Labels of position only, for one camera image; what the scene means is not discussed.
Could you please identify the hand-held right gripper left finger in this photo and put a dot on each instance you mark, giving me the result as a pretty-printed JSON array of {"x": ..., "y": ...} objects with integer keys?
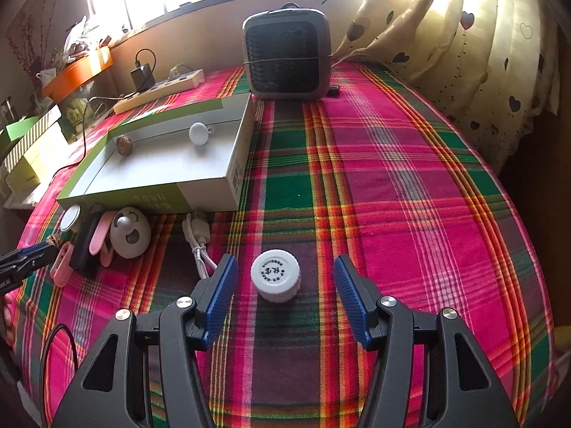
[{"x": 221, "y": 294}]

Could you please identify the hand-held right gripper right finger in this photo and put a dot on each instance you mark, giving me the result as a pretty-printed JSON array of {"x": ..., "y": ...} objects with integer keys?
[{"x": 352, "y": 303}]

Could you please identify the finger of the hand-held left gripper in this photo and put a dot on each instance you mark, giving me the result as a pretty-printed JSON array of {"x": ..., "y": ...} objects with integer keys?
[
  {"x": 26, "y": 267},
  {"x": 22, "y": 253}
]

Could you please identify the pink white clip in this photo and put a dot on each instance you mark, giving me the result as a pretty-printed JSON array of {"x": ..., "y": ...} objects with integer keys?
[{"x": 61, "y": 265}]

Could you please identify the round silver compact mirror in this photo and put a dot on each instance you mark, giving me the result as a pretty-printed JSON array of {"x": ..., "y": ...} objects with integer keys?
[{"x": 69, "y": 220}]

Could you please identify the white bottle cap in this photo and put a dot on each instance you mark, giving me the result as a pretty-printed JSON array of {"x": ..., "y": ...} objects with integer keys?
[{"x": 275, "y": 276}]

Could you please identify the black rectangular lighter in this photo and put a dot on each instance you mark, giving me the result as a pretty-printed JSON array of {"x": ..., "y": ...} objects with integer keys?
[{"x": 84, "y": 240}]

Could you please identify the green white cardboard box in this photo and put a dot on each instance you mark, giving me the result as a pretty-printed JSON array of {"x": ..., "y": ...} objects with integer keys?
[{"x": 169, "y": 160}]

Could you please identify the person's left hand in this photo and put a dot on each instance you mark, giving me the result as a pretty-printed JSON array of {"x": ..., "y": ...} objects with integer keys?
[{"x": 5, "y": 316}]

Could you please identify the long pink clip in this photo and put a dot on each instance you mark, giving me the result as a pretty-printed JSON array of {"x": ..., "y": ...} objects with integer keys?
[{"x": 100, "y": 232}]

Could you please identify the yellow box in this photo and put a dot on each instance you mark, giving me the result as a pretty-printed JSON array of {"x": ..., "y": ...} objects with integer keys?
[{"x": 40, "y": 165}]

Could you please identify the white panda toy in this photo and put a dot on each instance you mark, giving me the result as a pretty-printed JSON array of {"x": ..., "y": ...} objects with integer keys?
[{"x": 129, "y": 232}]

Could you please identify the striped box lid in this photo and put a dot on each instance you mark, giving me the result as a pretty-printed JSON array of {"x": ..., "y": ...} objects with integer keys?
[{"x": 26, "y": 142}]

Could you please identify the plaid tablecloth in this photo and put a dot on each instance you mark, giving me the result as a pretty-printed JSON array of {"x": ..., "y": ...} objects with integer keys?
[{"x": 379, "y": 165}]

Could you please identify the small brown walnut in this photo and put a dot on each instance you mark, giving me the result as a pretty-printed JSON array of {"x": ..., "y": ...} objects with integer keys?
[{"x": 122, "y": 146}]

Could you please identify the green printed mug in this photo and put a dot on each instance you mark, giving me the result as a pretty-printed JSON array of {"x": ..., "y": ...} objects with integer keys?
[{"x": 73, "y": 111}]

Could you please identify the white egg-shaped ball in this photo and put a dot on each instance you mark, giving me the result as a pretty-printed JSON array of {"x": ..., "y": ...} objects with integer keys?
[{"x": 199, "y": 133}]

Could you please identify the orange box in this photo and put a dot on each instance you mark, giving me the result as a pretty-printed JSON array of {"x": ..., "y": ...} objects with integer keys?
[{"x": 76, "y": 73}]

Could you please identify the black charger adapter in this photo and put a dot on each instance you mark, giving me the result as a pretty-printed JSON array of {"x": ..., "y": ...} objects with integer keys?
[{"x": 142, "y": 78}]

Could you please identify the red blossom branches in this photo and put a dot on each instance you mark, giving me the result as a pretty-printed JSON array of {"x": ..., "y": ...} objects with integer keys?
[{"x": 26, "y": 40}]

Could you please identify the small black plug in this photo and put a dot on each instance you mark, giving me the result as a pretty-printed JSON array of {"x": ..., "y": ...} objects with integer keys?
[{"x": 332, "y": 91}]

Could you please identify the cream power strip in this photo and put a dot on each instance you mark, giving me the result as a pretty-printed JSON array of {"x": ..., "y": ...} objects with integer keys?
[{"x": 169, "y": 84}]

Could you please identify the pile of paper packets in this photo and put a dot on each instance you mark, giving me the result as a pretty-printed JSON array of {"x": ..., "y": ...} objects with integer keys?
[{"x": 84, "y": 38}]

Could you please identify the white plug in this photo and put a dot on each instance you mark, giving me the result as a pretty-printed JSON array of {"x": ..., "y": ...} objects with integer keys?
[{"x": 180, "y": 71}]

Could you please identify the grey desktop heater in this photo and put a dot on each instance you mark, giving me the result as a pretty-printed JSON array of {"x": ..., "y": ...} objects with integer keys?
[{"x": 287, "y": 53}]

